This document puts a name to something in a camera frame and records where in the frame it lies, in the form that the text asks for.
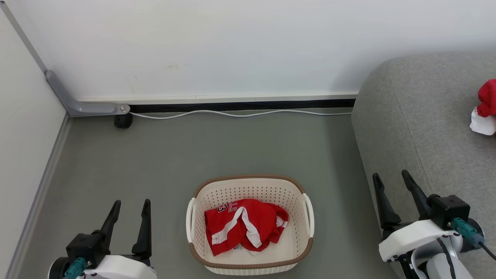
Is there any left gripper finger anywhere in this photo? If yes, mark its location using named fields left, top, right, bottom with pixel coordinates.
left=102, top=200, right=121, bottom=245
left=132, top=199, right=152, bottom=257

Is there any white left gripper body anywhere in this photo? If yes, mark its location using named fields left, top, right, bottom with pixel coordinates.
left=48, top=254, right=157, bottom=279

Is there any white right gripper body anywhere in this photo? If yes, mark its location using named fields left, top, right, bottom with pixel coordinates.
left=379, top=220, right=460, bottom=262

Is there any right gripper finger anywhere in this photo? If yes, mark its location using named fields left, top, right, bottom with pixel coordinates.
left=373, top=173, right=402, bottom=237
left=401, top=170, right=432, bottom=220

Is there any red jersey with number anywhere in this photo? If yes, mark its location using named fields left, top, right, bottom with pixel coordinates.
left=204, top=199, right=289, bottom=257

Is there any red and white garment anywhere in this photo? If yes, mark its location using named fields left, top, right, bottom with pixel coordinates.
left=470, top=79, right=496, bottom=136

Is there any grey fabric sofa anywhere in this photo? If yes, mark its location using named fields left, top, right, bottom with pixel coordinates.
left=351, top=50, right=496, bottom=279

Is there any small black floor foot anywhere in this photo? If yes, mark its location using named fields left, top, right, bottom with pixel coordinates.
left=114, top=114, right=133, bottom=129

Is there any cream perforated laundry basket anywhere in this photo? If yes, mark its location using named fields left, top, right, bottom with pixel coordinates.
left=186, top=174, right=315, bottom=276

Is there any black baseboard strip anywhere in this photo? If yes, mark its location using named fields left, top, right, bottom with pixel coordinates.
left=129, top=99, right=356, bottom=114

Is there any teal left camera connector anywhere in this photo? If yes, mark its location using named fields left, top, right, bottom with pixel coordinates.
left=64, top=258, right=88, bottom=279

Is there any teal camera connector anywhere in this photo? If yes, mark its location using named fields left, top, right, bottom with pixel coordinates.
left=451, top=218, right=480, bottom=248
left=64, top=258, right=88, bottom=279

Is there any teal right camera connector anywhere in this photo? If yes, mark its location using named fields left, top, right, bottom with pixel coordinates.
left=451, top=218, right=480, bottom=248

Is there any black right camera cable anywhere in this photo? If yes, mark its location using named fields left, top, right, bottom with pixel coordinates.
left=479, top=239, right=496, bottom=261

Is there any grey side wall skirting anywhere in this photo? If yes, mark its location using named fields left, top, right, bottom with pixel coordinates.
left=5, top=114, right=71, bottom=279

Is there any grey metal corner bracket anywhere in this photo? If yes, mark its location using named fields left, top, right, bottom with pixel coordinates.
left=0, top=0, right=131, bottom=117

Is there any white floor cable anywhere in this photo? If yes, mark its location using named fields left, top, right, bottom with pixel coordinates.
left=130, top=110, right=352, bottom=119

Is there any white wall trim strip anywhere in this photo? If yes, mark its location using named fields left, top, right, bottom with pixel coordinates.
left=77, top=92, right=358, bottom=105

